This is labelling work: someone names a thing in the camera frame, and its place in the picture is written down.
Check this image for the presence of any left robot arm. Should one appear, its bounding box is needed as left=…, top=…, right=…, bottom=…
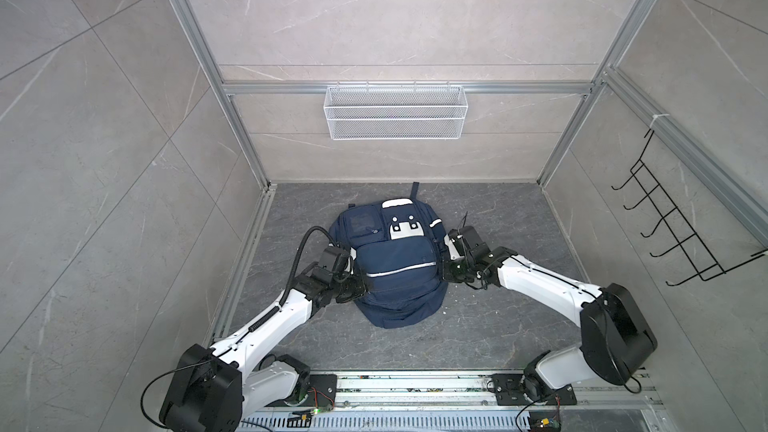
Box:
left=144, top=226, right=369, bottom=431

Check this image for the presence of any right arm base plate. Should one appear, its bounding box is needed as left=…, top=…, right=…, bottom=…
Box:
left=486, top=373, right=577, bottom=406

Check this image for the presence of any navy blue student backpack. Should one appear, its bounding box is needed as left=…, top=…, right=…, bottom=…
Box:
left=330, top=182, right=448, bottom=329

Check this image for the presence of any black wire hook rack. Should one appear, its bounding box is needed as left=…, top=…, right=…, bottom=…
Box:
left=611, top=129, right=767, bottom=287

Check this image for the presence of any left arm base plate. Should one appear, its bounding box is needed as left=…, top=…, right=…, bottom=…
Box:
left=284, top=374, right=338, bottom=411

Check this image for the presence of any white wire mesh basket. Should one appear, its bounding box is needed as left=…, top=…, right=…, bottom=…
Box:
left=323, top=84, right=469, bottom=140

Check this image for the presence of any aluminium front rail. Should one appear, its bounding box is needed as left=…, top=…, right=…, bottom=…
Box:
left=234, top=369, right=676, bottom=431

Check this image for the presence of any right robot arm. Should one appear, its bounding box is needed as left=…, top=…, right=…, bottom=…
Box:
left=442, top=226, right=658, bottom=402

